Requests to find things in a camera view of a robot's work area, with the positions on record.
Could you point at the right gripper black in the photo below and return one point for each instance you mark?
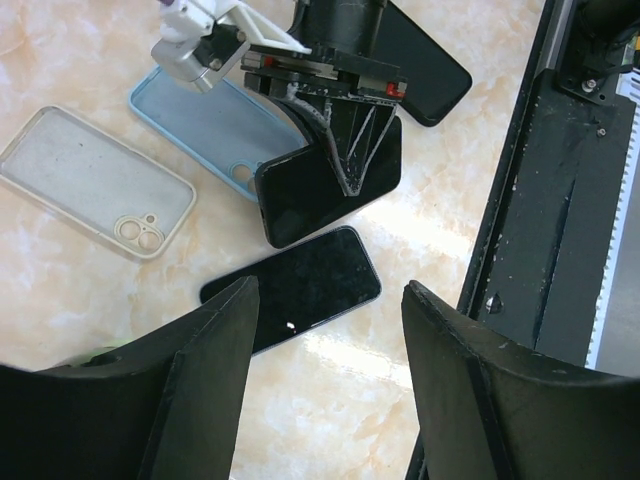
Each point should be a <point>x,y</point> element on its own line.
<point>341,102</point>

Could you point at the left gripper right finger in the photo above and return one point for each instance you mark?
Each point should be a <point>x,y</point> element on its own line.
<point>490,408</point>

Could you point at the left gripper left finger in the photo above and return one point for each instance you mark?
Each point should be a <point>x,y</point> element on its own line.
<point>168,408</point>

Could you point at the bare black phone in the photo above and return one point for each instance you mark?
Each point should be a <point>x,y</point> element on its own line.
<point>306,286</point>
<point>299,194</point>

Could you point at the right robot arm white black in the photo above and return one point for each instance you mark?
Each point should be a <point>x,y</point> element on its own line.
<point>349,26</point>

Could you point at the white slotted cable duct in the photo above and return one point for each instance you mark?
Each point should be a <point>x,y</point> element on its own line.
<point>614,342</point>

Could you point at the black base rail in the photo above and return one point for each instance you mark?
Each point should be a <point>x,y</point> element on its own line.
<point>537,265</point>

